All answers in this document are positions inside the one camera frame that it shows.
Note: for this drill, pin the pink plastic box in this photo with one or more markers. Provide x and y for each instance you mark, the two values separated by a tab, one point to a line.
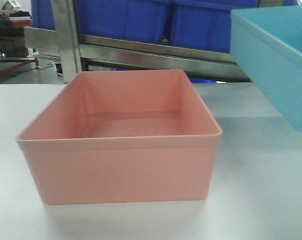
123	136

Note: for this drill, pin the large blue crate left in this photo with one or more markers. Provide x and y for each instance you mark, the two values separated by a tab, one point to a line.
141	20

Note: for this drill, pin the large blue crate right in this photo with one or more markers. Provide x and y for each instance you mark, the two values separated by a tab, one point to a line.
205	24

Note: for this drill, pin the red metal table frame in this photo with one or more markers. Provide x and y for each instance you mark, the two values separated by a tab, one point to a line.
12	48

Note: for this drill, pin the cardboard boxes in background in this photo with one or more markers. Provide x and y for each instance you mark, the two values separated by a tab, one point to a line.
16	5

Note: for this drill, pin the stainless steel shelf rack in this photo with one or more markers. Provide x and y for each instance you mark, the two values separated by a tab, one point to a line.
77	51

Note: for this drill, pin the light blue plastic box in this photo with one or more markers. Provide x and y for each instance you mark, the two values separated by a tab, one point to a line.
266	43

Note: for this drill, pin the large blue crate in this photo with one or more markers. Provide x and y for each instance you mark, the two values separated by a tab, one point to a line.
141	20
205	24

